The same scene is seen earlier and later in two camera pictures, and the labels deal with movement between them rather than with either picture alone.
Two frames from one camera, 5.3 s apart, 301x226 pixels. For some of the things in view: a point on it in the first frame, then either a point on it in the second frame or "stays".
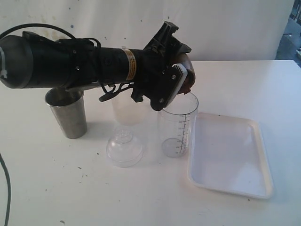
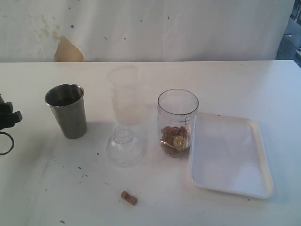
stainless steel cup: (69, 107) stays
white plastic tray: (226, 155) stays
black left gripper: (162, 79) -> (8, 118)
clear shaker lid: (123, 150) stays
